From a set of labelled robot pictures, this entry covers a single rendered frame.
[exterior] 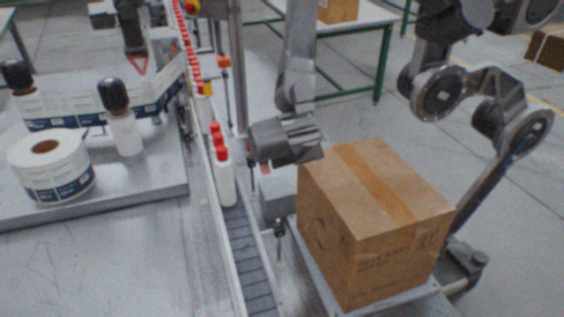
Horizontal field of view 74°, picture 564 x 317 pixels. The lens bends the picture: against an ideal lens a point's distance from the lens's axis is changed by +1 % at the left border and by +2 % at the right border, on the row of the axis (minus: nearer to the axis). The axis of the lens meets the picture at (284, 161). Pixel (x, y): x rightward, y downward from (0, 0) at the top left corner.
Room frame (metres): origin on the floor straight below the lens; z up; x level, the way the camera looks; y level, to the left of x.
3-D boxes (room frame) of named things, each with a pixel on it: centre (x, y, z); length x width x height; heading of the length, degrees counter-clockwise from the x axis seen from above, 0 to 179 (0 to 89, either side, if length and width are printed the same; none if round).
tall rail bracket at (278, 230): (0.64, 0.03, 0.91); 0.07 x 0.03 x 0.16; 108
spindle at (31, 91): (1.20, 0.92, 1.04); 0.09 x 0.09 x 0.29
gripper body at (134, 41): (1.10, 0.45, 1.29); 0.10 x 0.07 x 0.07; 18
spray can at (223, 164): (0.83, 0.17, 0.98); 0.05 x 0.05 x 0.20
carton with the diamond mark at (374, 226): (0.66, -0.20, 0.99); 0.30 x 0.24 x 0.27; 21
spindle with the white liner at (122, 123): (1.06, 0.54, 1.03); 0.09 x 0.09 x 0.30
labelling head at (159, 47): (1.59, 0.51, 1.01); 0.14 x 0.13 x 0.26; 18
